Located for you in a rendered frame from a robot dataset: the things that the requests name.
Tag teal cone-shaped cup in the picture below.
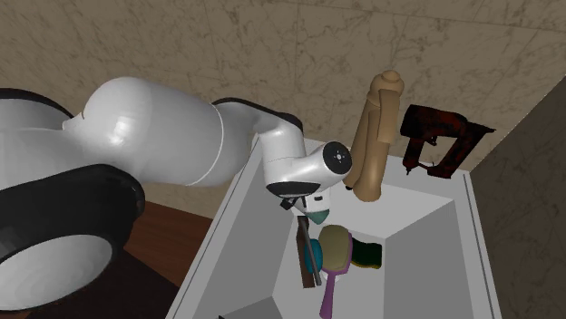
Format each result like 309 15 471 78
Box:
308 209 331 226

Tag purple hairbrush with olive bristles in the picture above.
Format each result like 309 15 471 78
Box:
317 223 354 319

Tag teal round disc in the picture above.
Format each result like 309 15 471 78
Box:
304 238 325 275

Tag dark green and yellow sponge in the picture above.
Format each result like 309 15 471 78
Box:
350 238 384 270

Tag white sink basin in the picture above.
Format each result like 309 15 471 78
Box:
165 136 503 319

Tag dark brown long tool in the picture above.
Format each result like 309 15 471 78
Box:
296 215 323 290

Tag dark red nail gun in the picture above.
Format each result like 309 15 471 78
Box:
399 103 497 179

